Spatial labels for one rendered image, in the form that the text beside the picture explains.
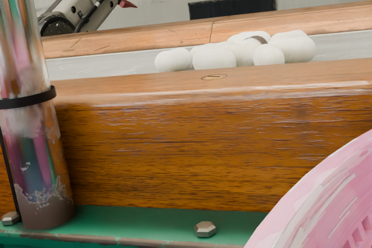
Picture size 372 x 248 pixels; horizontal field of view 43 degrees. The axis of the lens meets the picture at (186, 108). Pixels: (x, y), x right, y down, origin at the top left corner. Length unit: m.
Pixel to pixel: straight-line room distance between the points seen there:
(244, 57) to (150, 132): 0.17
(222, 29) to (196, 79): 0.36
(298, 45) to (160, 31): 0.27
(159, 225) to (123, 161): 0.03
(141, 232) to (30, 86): 0.07
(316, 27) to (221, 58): 0.22
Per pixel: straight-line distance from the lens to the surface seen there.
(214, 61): 0.34
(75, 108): 0.22
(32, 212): 0.21
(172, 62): 0.39
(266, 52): 0.33
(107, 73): 0.45
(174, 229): 0.19
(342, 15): 0.55
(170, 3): 2.58
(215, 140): 0.19
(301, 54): 0.36
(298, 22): 0.55
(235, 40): 0.42
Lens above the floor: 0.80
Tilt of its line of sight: 14 degrees down
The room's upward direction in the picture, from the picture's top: 8 degrees counter-clockwise
